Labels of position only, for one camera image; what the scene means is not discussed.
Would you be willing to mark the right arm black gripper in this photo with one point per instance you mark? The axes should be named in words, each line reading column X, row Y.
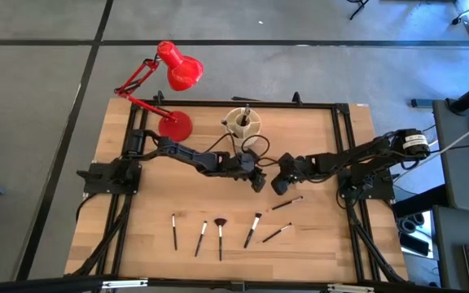
column 305, row 169

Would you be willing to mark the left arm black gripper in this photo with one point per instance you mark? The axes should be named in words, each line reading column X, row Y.
column 234, row 173

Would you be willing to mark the thin black makeup brush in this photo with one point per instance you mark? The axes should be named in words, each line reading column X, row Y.
column 275, row 234
column 285, row 203
column 244, row 116
column 224, row 121

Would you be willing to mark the large powder makeup brush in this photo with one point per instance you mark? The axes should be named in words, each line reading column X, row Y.
column 252, row 231

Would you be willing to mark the fan makeup brush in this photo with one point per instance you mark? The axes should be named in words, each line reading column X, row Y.
column 220, row 244

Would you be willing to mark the black silver makeup brush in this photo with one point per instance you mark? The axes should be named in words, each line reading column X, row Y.
column 200, row 240
column 174, row 234

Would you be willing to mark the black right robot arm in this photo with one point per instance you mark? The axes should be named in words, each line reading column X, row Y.
column 360, row 156

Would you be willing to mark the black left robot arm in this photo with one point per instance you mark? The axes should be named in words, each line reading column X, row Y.
column 177, row 152

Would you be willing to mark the white ribbed brush holder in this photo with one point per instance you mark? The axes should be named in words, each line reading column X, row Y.
column 256, row 122

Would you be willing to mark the black headphones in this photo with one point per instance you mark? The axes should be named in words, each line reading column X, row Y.
column 410, row 224

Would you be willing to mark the red desk lamp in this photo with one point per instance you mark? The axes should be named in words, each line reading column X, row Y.
column 181, row 71

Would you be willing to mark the black phone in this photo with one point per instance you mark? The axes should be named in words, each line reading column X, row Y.
column 413, row 244

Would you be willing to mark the grey desk with keyboard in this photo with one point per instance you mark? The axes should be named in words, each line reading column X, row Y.
column 450, row 252

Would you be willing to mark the black chair base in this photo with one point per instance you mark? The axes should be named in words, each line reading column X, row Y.
column 358, row 8

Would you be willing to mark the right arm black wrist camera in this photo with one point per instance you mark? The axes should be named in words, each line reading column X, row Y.
column 288, row 163

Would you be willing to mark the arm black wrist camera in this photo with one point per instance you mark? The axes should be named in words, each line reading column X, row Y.
column 288, row 163
column 246, row 161

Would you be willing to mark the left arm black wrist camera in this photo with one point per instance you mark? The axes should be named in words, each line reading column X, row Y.
column 246, row 161

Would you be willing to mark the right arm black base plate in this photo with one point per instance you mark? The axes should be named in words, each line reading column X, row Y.
column 375, row 187

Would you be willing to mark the black aluminium table frame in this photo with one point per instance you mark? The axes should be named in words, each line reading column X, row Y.
column 202, row 102

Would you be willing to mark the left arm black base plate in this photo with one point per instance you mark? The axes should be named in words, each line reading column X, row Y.
column 104, row 179

